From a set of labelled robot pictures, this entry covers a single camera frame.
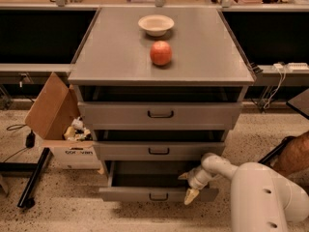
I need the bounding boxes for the person's bare leg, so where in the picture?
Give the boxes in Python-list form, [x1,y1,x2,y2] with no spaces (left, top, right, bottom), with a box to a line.
[273,131,309,177]

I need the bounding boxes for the items inside cardboard box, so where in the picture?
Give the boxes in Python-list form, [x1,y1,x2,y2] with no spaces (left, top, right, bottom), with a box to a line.
[63,117,93,141]

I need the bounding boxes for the black frame leg right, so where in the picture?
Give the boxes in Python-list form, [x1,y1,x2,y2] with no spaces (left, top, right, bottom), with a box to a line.
[259,136,295,165]

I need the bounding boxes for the grey drawer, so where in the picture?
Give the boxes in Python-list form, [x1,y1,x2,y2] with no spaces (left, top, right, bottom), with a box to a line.
[78,101,241,131]
[94,142,225,160]
[98,159,220,203]

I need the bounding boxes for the black power adapter with cable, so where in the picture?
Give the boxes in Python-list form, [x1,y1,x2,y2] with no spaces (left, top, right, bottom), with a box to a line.
[4,124,36,162]

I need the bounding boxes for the white bowl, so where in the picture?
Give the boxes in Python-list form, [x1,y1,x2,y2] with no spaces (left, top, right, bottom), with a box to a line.
[138,14,175,37]

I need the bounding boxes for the red apple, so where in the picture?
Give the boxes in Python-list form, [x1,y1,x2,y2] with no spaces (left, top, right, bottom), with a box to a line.
[150,41,172,66]

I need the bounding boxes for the open cardboard box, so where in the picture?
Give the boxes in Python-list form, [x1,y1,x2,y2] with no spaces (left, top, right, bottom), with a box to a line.
[25,72,102,170]

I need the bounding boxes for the grey middle drawer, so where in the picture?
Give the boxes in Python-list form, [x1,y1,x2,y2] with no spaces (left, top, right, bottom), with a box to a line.
[94,142,225,160]

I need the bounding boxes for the grey top drawer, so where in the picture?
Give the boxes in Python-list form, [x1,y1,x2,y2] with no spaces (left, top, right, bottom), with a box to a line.
[78,101,241,131]

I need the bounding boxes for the black table leg left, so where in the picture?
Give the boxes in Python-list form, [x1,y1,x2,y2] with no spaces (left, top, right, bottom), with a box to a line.
[0,148,50,209]

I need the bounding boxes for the white power strip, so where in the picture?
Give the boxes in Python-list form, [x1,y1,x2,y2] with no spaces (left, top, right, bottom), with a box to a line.
[287,63,309,72]

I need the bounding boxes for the grey bottom drawer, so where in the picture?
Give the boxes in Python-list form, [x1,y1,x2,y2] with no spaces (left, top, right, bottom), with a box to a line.
[98,159,220,203]

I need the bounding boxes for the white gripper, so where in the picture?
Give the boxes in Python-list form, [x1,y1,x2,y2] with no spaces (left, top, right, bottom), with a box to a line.
[178,165,212,205]

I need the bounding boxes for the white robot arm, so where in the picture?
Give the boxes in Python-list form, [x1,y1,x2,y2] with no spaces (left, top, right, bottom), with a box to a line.
[179,153,309,232]

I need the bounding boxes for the grey drawer cabinet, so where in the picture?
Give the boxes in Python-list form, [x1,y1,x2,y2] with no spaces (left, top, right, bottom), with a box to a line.
[69,6,254,102]

